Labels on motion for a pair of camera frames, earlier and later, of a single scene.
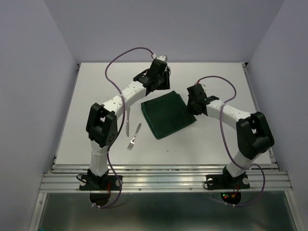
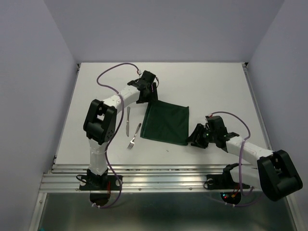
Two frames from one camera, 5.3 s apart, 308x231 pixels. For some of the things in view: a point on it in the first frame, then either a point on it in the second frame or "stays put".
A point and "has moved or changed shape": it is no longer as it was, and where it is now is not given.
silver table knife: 127,122 stays put
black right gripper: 191,111 to 198,129
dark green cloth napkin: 166,114 has moved or changed shape
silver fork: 132,142 stays put
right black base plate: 225,182 stays put
